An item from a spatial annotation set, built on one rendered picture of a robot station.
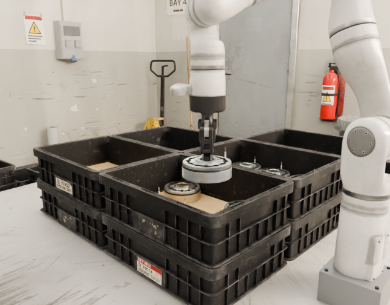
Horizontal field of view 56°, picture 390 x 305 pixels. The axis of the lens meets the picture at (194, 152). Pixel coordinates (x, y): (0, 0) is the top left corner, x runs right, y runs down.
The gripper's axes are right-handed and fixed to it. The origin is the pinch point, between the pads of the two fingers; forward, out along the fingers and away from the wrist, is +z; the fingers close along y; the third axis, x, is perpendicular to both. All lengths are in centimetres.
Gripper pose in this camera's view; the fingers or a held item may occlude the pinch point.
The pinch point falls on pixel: (207, 160)
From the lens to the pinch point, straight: 79.9
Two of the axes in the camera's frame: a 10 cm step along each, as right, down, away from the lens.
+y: 0.7, -2.4, 9.7
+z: 0.1, 9.7, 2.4
